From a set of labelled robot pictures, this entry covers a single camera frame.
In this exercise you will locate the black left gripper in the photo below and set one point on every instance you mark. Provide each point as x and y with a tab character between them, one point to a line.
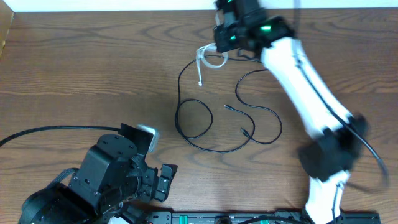
162	190

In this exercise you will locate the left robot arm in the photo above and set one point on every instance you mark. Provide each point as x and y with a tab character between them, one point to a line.
112	174

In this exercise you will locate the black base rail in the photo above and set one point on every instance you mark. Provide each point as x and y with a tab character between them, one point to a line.
157	215

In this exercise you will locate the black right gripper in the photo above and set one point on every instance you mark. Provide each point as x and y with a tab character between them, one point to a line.
219	35

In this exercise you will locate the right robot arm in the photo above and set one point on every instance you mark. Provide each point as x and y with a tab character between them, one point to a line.
335	132

